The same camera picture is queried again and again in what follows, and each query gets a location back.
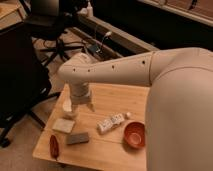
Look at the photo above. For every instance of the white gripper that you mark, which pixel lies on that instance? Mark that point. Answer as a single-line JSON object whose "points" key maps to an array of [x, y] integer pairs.
{"points": [[77, 100]]}

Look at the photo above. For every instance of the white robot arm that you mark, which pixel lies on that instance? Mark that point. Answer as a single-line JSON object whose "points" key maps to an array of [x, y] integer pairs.
{"points": [[179, 108]]}

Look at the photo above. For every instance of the red ceramic bowl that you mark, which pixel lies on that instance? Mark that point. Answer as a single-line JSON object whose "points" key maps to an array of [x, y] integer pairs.
{"points": [[134, 135]]}

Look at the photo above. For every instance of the beige square block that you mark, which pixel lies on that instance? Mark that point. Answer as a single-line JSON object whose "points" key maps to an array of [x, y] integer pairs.
{"points": [[63, 125]]}

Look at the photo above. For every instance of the grey rectangular sponge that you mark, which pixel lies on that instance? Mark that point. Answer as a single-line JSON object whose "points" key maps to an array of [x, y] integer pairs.
{"points": [[77, 138]]}

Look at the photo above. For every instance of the white plastic bottle lying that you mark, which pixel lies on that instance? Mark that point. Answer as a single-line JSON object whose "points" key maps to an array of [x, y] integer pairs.
{"points": [[110, 123]]}

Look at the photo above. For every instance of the black office chair left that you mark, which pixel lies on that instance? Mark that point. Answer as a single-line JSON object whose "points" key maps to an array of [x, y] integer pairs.
{"points": [[24, 81]]}

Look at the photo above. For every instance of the black office chair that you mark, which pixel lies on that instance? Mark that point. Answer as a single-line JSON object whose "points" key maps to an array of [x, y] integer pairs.
{"points": [[24, 81], [48, 19]]}

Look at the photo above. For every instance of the black office chair back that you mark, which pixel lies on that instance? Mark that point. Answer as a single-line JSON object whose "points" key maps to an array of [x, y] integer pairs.
{"points": [[48, 19]]}

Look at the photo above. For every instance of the white spray bottle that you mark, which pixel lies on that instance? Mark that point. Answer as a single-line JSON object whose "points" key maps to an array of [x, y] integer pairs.
{"points": [[88, 11]]}

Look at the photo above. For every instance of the wooden desk corner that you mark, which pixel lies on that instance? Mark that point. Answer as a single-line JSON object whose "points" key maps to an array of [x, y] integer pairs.
{"points": [[11, 12]]}

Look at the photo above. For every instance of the power strip with cable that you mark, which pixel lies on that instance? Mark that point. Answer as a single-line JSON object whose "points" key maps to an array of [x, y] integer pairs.
{"points": [[98, 47]]}

